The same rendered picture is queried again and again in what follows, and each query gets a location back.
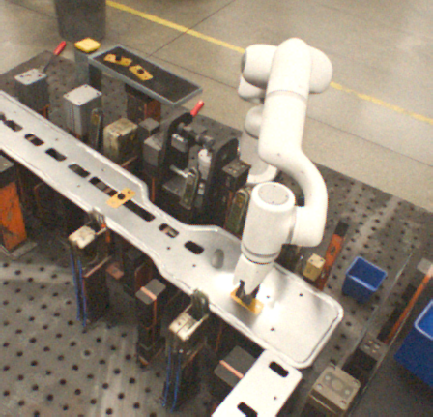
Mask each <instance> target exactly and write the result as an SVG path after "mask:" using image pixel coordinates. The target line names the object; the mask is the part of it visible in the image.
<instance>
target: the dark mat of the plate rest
mask: <svg viewBox="0 0 433 417"><path fill-rule="evenodd" d="M108 54H110V55H114V56H121V57H122V58H125V59H129V60H131V63H130V64H129V65H128V66H125V65H123V64H121V65H119V64H115V63H111V62H107V61H104V58H105V57H106V56H107V55H108ZM92 59H94V60H95V61H97V62H99V63H101V64H103V65H104V66H105V67H108V68H110V69H112V70H114V71H115V72H117V73H119V74H122V75H123V76H124V77H126V78H128V79H130V80H132V81H134V82H135V83H139V84H141V85H143V86H145V88H147V89H149V90H151V91H153V92H155V93H156V94H158V95H160V96H162V97H164V98H166V99H167V100H168V101H169V102H171V103H173V104H174V103H176V102H178V101H179V100H181V99H183V98H184V97H186V96H188V95H190V94H191V93H193V92H195V90H197V89H199V87H197V86H195V85H194V84H192V83H190V82H188V81H186V80H182V79H180V78H178V77H177V76H175V75H173V74H172V73H170V72H168V71H166V70H164V69H162V68H160V67H158V66H156V65H154V64H153V63H151V62H149V61H146V60H144V59H142V58H140V57H138V56H136V55H134V54H132V53H130V52H129V51H127V50H126V49H124V48H122V47H120V46H117V47H114V48H112V49H110V50H108V51H106V52H105V53H103V54H100V55H98V56H96V57H93V58H92ZM137 65H139V66H141V67H142V68H143V69H144V70H145V71H146V72H147V73H148V74H149V75H150V76H151V77H152V79H148V80H145V81H142V80H141V79H140V78H139V77H138V76H137V75H135V74H134V73H133V72H132V71H131V70H130V67H133V66H137Z"/></svg>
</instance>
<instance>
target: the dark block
mask: <svg viewBox="0 0 433 417"><path fill-rule="evenodd" d="M250 168H251V165H249V164H247V163H245V162H243V161H242V160H240V159H238V158H236V159H235V160H233V161H232V162H231V163H229V164H228V165H227V166H225V167H224V168H223V169H222V173H221V179H220V185H221V192H220V198H219V204H218V210H217V215H216V225H217V226H220V227H222V228H223V229H224V230H226V229H225V227H226V223H227V219H228V216H229V214H230V211H231V206H232V200H233V198H235V195H236V192H237V191H238V190H240V189H244V188H245V184H246V183H247V182H248V177H249V173H250ZM226 231H227V230H226Z"/></svg>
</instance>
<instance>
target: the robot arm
mask: <svg viewBox="0 0 433 417"><path fill-rule="evenodd" d="M331 82H332V64H331V62H330V60H329V59H328V57H327V56H326V55H325V54H324V53H323V52H321V51H319V50H318V49H316V48H314V47H311V46H309V45H307V44H306V43H305V42H303V41H301V40H298V39H290V40H288V41H284V42H283V43H281V44H280V45H279V46H273V45H251V46H249V47H248V48H247V50H246V51H245V53H244V54H243V58H242V60H241V73H240V75H239V78H238V81H237V91H238V94H239V96H240V97H241V98H242V99H243V100H245V101H247V102H249V103H257V104H260V105H258V106H255V107H253V108H251V109H250V110H249V112H248V114H247V116H246V119H245V126H244V129H243V134H242V139H241V144H240V148H239V149H238V151H239V152H241V156H240V159H242V160H244V161H246V162H248V163H250V164H251V165H252V167H251V169H250V173H249V177H248V182H247V184H252V185H256V186H255V187H254V188H253V190H252V192H251V201H250V204H249V209H248V214H247V217H246V222H245V230H244V235H243V240H242V244H241V248H242V251H243V253H242V255H241V257H240V259H239V261H238V264H237V267H236V270H235V273H234V275H233V279H232V285H234V286H236V285H237V284H238V283H240V284H239V287H238V289H237V291H236V294H235V297H237V298H238V299H240V300H241V301H242V302H245V303H247V304H248V305H250V302H251V299H252V298H253V299H256V297H257V294H258V290H259V287H258V286H259V285H260V284H261V282H262V281H263V280H264V278H265V277H266V276H267V275H268V274H269V273H270V272H271V270H272V268H273V265H274V261H275V260H276V259H277V258H278V256H279V251H280V250H281V244H296V245H302V246H309V247H311V246H316V245H318V244H319V243H320V242H321V241H322V238H323V236H324V230H325V226H326V216H327V209H328V195H327V189H326V186H325V183H324V181H323V179H322V177H321V175H320V173H319V171H318V170H317V168H316V167H315V166H314V164H313V163H312V162H311V161H310V160H309V159H308V158H307V157H306V156H305V154H304V153H303V150H302V139H303V122H304V117H305V111H306V105H307V99H308V94H320V93H322V92H324V91H325V90H326V89H327V88H328V86H329V85H330V83H331ZM277 169H279V170H281V171H283V172H285V173H286V174H288V175H289V176H291V177H292V178H293V179H294V180H295V181H296V182H297V183H298V184H299V185H300V186H301V187H302V189H303V192H304V196H305V206H304V207H297V206H294V203H295V198H294V196H293V194H292V192H291V191H290V190H289V189H288V188H286V187H285V186H283V185H279V184H277V183H268V182H270V181H271V180H272V179H273V178H274V176H275V174H276V170H277Z"/></svg>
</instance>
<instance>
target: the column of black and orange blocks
mask: <svg viewBox="0 0 433 417"><path fill-rule="evenodd" d="M432 274H433V264H432V263H431V262H429V261H427V260H426V259H424V258H423V259H422V261H421V262H420V264H419V265H418V267H417V268H416V270H415V272H414V275H413V276H412V277H411V279H410V281H409V284H408V286H407V287H406V289H403V290H402V292H401V293H400V295H399V297H398V298H397V300H396V302H395V303H394V305H395V307H394V309H393V311H391V314H390V316H389V317H388V319H387V321H386V322H385V324H384V326H383V327H382V329H381V330H380V332H379V334H378V335H377V337H376V339H379V340H380V341H382V342H383V343H385V344H388V343H389V341H390V339H391V337H393V335H394V334H395V332H396V331H397V329H398V327H399V326H400V324H401V323H402V321H403V320H404V318H405V317H406V315H407V313H408V312H409V311H410V310H411V307H412V306H413V305H414V303H415V301H416V300H417V298H418V297H419V295H420V293H421V292H422V290H423V288H424V287H425V286H426V285H427V283H428V282H429V280H430V279H431V275H432Z"/></svg>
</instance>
